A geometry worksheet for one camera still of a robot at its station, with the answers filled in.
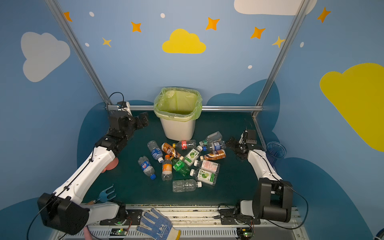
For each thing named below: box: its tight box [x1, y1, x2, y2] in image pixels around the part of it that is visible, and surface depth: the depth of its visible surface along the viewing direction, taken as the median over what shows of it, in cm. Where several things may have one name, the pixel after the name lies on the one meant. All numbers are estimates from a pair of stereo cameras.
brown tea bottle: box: [203, 149, 226, 161], surface depth 95 cm
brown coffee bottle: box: [161, 142, 181, 158], surface depth 97 cm
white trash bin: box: [159, 117, 196, 141], surface depth 98 cm
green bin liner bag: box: [153, 87, 203, 122], surface depth 96 cm
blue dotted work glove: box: [136, 207, 181, 240], surface depth 73 cm
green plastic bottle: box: [172, 156, 191, 177], surface depth 92 cm
